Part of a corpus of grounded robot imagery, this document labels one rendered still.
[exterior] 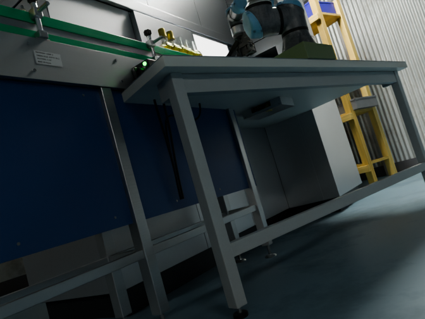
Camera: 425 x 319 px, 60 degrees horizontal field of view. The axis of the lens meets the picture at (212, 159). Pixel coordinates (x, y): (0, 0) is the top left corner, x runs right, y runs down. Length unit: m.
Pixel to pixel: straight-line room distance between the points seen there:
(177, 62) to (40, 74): 0.36
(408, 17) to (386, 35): 0.27
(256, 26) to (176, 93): 0.66
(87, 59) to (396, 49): 3.93
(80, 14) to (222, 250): 1.18
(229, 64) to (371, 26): 3.76
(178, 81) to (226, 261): 0.52
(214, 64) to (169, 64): 0.17
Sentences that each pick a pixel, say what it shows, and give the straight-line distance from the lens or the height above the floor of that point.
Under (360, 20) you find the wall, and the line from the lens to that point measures 4.94.
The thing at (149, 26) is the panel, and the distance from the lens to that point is 2.04.
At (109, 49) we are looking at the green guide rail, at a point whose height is 0.90.
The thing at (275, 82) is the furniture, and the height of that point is 0.67.
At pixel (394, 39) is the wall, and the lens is 4.74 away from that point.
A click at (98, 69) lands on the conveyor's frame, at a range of 1.23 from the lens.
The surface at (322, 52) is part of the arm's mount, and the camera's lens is 1.64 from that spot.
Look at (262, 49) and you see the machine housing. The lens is 2.84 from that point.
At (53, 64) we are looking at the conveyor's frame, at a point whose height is 0.81.
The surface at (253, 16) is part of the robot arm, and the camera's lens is 1.65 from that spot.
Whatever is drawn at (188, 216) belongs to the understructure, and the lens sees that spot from 1.78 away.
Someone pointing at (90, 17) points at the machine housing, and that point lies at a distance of 1.81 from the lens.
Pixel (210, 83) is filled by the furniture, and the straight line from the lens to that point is 1.19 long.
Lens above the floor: 0.34
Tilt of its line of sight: 5 degrees up
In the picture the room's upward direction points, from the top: 16 degrees counter-clockwise
